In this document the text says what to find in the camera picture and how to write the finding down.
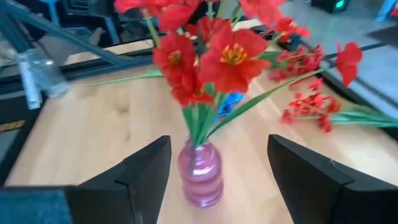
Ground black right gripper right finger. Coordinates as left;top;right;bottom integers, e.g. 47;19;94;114
267;134;398;224

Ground green plant stems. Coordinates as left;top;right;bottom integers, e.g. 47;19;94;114
216;91;246;117

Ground black device with green light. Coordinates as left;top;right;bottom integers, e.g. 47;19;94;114
310;0;351;14

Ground red poppy flower bunch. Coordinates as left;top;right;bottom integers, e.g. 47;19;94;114
86;0;364;147

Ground clear glass vase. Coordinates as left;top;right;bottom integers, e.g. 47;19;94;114
17;49;71;110

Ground dark floor mat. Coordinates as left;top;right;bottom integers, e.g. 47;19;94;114
366;26;398;48

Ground pink ribbed glass vase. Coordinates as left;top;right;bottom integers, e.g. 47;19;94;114
177;138;224;208

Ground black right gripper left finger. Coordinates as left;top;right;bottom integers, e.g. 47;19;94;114
64;135;172;224

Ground red small-blossom flower sprig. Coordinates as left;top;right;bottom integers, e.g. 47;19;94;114
280;77;398;134
267;44;326;83

